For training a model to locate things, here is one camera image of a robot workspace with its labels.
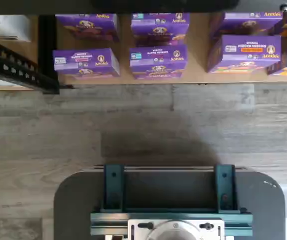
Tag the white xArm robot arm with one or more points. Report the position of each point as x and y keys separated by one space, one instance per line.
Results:
x=176 y=232

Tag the wooden shelf board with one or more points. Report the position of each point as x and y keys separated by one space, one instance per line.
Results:
x=34 y=37
x=198 y=62

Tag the black metal shelf rack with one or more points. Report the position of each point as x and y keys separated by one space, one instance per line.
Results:
x=48 y=50
x=8 y=65

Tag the purple Annie's box orange stripe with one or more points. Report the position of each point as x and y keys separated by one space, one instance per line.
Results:
x=246 y=25
x=248 y=52

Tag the small white patterned box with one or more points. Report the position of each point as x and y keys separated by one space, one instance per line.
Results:
x=6 y=27

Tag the silver mounting plate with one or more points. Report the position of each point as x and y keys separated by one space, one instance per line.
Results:
x=138 y=232

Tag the teal aluminium frame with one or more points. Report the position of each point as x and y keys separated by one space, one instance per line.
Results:
x=113 y=190

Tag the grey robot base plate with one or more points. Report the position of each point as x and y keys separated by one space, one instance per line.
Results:
x=78 y=200

